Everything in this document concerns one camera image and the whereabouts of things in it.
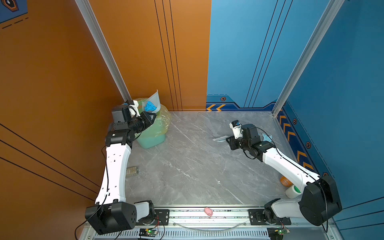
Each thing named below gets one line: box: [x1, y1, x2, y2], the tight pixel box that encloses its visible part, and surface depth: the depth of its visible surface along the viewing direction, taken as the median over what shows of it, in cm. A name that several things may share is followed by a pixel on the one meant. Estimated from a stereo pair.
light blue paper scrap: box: [262, 133, 273, 142], surface depth 105 cm
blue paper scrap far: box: [144, 101, 158, 112], surface depth 77 cm
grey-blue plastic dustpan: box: [141, 89, 161, 114], surface depth 77 cm
